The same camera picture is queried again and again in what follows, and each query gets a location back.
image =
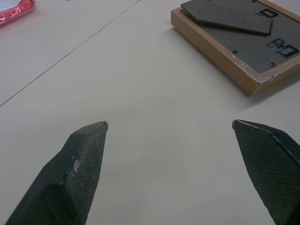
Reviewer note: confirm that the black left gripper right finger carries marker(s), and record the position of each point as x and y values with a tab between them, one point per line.
269	164

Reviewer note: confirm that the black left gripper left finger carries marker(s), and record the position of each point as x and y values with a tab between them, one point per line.
70	178

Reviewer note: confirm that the red plastic package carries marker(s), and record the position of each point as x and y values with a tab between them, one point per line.
14	10

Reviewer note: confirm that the wooden picture frame face down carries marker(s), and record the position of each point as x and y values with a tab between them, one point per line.
236	47

